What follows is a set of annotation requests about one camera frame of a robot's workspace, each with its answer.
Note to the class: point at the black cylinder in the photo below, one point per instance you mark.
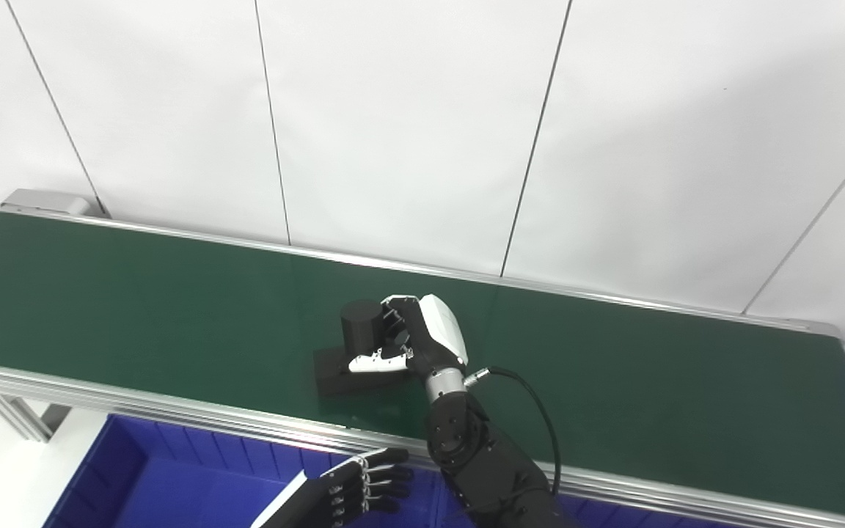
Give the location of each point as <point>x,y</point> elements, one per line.
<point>356,326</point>

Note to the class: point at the aluminium conveyor support leg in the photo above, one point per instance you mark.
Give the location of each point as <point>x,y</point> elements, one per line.
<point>15,414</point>

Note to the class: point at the blue plastic bin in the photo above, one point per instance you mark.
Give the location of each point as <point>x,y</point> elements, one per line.
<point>613,517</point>
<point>173,484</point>

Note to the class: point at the grey conveyor end housing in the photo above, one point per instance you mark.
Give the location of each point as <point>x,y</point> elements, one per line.
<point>45,202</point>

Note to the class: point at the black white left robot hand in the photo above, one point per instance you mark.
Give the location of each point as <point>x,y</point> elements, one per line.
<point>327,499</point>

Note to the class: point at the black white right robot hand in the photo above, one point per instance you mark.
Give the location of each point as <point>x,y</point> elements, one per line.
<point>433,334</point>

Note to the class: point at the green conveyor belt aluminium frame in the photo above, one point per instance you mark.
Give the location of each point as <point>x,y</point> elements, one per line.
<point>650,374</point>

